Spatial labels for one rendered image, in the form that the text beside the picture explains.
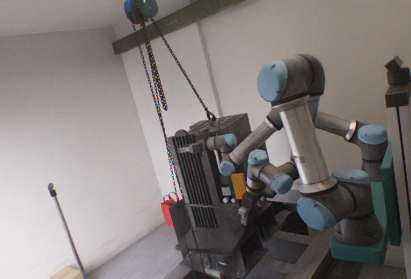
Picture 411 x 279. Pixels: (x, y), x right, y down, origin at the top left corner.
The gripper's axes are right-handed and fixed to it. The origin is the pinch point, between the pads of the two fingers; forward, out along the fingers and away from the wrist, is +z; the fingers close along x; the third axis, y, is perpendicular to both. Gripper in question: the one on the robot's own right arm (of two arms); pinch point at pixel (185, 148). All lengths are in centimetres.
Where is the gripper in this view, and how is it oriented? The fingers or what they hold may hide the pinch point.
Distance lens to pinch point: 179.2
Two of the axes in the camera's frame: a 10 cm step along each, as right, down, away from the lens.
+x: 4.2, -2.5, 8.7
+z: -8.7, 1.7, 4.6
